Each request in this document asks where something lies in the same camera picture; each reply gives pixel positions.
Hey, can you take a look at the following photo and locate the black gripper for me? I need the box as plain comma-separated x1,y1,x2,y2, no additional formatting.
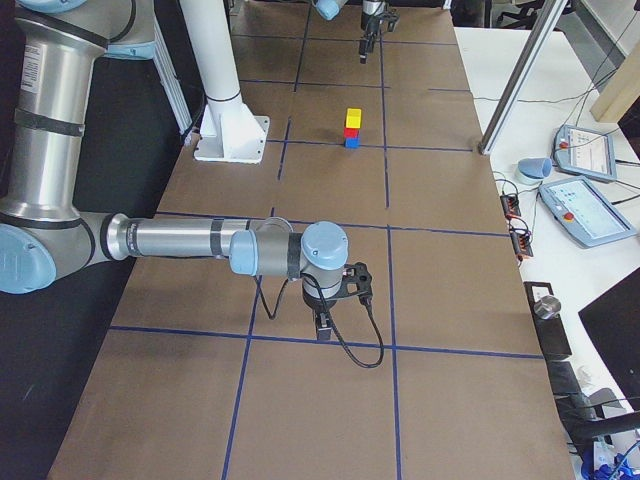
302,262,373,342
359,9,399,64

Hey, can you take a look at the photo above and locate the yellow wooden block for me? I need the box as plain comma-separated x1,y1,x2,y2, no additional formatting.
345,108,362,130

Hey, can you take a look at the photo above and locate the red wooden block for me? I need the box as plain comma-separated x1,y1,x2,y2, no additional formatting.
343,127,360,139

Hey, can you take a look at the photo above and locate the blue wooden block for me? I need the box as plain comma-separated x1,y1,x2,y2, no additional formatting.
344,137,360,149

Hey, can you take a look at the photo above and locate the far orange black connector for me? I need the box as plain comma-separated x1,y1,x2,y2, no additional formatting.
500,193,521,219

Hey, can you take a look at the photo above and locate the orange black connector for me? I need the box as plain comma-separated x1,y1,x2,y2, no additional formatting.
500,193,521,219
509,226,534,261

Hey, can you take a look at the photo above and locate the near orange black connector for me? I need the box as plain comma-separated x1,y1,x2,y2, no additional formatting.
509,226,534,261

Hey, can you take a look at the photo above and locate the black block with metal knob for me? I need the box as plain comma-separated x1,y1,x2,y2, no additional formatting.
523,281,572,361

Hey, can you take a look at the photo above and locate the far teach pendant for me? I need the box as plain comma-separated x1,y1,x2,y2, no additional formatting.
552,125,617,182

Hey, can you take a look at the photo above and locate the teach pendant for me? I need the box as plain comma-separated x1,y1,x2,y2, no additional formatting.
552,125,617,182
539,176,637,248

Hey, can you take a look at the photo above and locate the near teach pendant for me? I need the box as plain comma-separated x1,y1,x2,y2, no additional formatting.
539,176,637,248

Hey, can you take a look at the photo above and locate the black monitor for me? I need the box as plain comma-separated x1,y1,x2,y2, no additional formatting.
579,269,640,410

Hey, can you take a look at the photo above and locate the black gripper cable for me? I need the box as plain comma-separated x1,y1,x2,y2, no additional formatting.
253,272,386,369

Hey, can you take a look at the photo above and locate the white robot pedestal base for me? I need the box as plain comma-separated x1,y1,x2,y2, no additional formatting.
180,0,270,164

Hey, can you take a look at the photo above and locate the aluminium frame post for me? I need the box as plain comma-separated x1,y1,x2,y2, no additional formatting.
478,0,566,155

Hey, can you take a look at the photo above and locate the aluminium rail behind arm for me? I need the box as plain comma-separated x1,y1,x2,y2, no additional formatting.
153,19,192,135

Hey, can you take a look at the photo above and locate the wooden post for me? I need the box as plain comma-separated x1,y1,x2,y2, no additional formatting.
590,44,640,123

